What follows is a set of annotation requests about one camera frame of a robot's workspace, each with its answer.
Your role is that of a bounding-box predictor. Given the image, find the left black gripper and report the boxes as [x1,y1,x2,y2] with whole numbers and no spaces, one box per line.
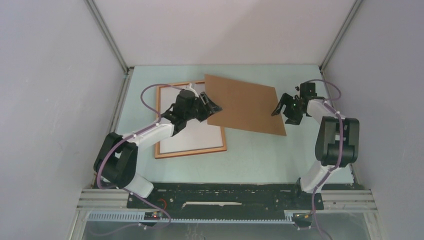
[184,92,222,123]

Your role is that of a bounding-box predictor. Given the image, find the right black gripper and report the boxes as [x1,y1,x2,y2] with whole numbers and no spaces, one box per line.
[271,92,305,126]

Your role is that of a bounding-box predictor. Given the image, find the sunset photo print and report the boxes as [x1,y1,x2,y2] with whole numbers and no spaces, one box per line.
[158,83,223,155]

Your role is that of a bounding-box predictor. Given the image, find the wooden picture frame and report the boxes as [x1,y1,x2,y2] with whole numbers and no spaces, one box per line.
[154,81,228,160]

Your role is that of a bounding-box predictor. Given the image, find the brown cardboard backing board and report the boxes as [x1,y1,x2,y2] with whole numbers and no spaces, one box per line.
[204,74,287,136]

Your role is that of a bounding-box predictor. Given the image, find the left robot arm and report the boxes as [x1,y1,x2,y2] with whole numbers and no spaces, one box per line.
[93,89,223,208]

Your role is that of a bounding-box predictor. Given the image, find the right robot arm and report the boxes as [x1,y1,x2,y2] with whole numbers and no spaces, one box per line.
[272,79,360,209]

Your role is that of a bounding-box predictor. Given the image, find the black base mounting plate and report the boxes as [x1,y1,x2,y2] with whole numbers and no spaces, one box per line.
[147,182,324,221]

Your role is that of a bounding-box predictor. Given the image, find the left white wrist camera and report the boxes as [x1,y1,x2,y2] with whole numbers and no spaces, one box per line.
[183,82,199,97]

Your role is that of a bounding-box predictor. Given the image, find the right corner aluminium post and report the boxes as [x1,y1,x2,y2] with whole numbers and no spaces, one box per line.
[319,0,364,73]

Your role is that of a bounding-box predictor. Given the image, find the corner aluminium post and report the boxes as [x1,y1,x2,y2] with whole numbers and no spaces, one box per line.
[319,0,364,73]
[84,0,131,74]

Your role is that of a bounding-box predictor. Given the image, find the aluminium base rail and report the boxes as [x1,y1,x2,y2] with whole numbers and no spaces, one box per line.
[76,189,378,221]

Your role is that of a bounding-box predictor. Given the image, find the left corner aluminium post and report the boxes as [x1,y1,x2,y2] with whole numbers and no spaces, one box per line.
[84,0,131,74]

